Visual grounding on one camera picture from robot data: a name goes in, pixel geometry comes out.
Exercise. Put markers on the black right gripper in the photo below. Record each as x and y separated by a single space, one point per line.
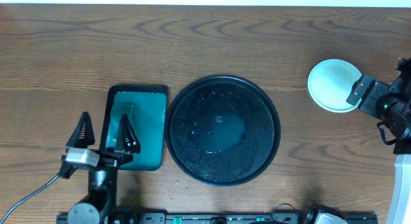
371 97

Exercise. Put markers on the green yellow sponge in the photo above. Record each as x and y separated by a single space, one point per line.
117 111

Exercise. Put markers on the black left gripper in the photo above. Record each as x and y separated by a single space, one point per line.
107 158

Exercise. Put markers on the black rectangular water tray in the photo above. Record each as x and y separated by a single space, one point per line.
149 117

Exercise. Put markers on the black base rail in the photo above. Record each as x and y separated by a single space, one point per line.
315 214

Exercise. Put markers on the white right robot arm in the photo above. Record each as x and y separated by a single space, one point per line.
399 211

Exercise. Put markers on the round black serving tray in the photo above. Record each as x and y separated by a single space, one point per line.
222 130

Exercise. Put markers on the mint green plate front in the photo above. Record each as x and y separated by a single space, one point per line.
330 83

